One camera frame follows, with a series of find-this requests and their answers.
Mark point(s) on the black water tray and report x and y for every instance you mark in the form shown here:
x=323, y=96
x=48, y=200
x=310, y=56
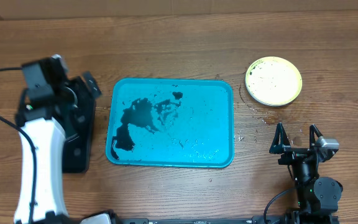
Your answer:
x=76, y=151

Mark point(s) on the white plate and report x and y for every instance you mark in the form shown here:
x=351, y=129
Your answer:
x=271, y=96

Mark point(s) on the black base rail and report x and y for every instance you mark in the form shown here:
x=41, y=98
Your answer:
x=259, y=219

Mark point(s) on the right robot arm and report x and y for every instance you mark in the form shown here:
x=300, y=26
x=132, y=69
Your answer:
x=317, y=196

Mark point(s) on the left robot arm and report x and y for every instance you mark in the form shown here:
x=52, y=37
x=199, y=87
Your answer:
x=56, y=128

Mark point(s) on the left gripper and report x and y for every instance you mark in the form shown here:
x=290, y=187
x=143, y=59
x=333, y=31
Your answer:
x=84, y=94

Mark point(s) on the green rimmed plate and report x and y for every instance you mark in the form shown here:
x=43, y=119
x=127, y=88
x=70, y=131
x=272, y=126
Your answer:
x=274, y=71

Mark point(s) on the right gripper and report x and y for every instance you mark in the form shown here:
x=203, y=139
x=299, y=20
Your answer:
x=293, y=154

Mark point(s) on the teal plastic serving tray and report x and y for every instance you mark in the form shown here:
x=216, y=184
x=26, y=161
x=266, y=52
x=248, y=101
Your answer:
x=171, y=123

